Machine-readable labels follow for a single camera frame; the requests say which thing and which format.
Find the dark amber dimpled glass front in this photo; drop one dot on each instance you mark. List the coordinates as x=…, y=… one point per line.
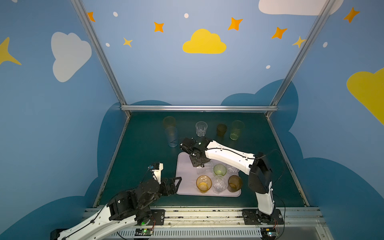
x=235, y=183

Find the tall green glass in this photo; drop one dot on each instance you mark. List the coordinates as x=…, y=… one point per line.
x=236, y=129

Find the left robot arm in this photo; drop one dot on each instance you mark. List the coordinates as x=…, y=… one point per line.
x=127, y=208

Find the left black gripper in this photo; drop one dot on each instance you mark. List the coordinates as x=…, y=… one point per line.
x=167, y=186

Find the dark amber dimpled glass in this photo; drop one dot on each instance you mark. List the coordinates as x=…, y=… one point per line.
x=221, y=130
x=235, y=183

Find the controller board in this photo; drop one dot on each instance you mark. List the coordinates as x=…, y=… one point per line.
x=268, y=234
x=143, y=233

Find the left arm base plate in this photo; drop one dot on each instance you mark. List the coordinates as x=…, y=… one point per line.
x=153, y=217

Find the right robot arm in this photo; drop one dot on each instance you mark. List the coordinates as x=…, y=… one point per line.
x=255, y=166

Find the clear faceted glass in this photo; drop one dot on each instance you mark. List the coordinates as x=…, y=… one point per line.
x=220, y=184
x=232, y=170

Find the short orange glass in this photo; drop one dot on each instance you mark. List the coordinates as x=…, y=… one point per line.
x=204, y=183

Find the right controller board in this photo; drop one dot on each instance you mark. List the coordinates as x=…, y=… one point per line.
x=268, y=234

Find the aluminium mounting rail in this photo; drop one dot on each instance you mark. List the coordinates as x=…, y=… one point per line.
x=227, y=223

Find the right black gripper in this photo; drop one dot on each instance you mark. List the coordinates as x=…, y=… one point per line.
x=194, y=153

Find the tall amber glass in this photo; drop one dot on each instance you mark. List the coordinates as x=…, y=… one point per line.
x=169, y=121

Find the back horizontal aluminium frame bar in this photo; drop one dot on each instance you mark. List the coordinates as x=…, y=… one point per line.
x=148, y=108

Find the dark amber dimpled glass back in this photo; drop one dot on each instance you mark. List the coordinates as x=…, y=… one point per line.
x=221, y=130

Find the left controller board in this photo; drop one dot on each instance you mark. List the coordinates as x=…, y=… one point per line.
x=143, y=233

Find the left aluminium frame post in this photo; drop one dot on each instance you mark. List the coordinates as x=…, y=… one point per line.
x=88, y=26

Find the lilac plastic tray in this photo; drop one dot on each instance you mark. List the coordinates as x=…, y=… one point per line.
x=189, y=175

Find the right aluminium frame post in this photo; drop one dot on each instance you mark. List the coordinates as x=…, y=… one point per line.
x=304, y=49

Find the small green glass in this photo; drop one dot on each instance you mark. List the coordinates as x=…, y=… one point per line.
x=220, y=170

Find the tall blue frosted glass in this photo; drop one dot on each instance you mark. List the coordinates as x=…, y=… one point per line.
x=172, y=136

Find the aluminium frame post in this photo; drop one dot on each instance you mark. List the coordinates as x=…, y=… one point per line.
x=88, y=26
x=304, y=49

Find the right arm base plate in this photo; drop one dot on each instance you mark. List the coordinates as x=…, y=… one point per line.
x=256, y=217

